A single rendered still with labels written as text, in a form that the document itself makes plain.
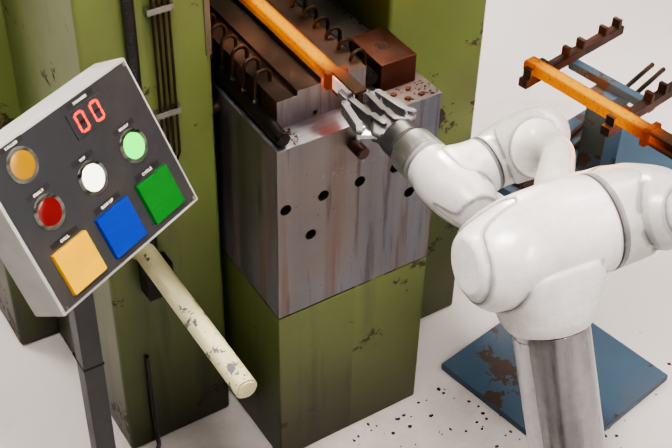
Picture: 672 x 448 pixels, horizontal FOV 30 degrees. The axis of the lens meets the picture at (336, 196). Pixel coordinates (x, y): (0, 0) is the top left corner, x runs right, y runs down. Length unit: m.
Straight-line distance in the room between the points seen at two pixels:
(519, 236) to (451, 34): 1.28
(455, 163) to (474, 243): 0.61
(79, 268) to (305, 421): 1.07
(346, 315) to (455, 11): 0.70
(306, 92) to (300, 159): 0.13
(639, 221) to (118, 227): 0.86
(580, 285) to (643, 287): 1.94
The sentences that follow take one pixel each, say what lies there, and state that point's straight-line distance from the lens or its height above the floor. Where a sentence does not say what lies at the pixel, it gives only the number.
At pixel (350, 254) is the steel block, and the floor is 0.57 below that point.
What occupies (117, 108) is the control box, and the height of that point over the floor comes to 1.15.
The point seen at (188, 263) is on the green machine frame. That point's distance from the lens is 2.70.
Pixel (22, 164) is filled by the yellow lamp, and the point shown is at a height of 1.17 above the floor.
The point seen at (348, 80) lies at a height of 1.02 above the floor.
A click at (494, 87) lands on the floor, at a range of 4.13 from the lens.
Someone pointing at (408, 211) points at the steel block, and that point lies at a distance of 2.66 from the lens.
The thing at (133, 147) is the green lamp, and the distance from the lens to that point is 2.09.
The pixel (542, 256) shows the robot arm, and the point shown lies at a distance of 1.52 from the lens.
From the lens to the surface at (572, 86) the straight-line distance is 2.53.
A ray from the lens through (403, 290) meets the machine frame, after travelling 2.82.
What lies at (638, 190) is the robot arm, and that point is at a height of 1.37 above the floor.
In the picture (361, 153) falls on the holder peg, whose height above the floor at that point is 0.87.
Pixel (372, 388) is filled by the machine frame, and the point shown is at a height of 0.10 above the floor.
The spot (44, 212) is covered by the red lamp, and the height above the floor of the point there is 1.10.
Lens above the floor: 2.37
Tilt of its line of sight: 40 degrees down
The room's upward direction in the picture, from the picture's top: 2 degrees clockwise
